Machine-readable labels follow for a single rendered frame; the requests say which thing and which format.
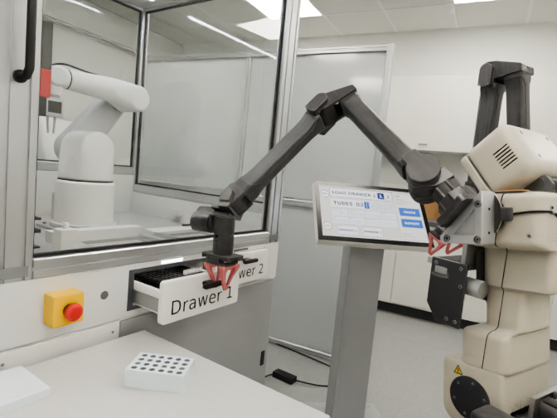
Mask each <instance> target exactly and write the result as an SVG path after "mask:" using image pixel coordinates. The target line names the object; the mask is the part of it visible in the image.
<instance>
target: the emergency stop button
mask: <svg viewBox="0 0 557 418"><path fill-rule="evenodd" d="M82 313H83V307H82V306H81V305H80V304H77V303H74V304H70V305H69V306H68V307H67V308H66V309H65V312H64V316H65V319H66V320H68V321H70V322H74V321H76V320H78V319H79V318H80V317H81V315H82Z"/></svg>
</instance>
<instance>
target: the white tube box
mask: <svg viewBox="0 0 557 418"><path fill-rule="evenodd" d="M194 365H195V358H190V357H178V356H170V355H163V354H156V353H149V352H140V353H139V354H138V355H137V356H136V357H135V358H134V359H133V360H132V362H131V363H130V364H129V365H128V366H127V367H126V368H125V369H124V386H125V387H131V388H138V389H144V390H151V391H164V392H171V393H177V394H183V392H184V391H185V390H186V387H187V385H188V383H189V382H190V380H191V378H192V376H193V375H194Z"/></svg>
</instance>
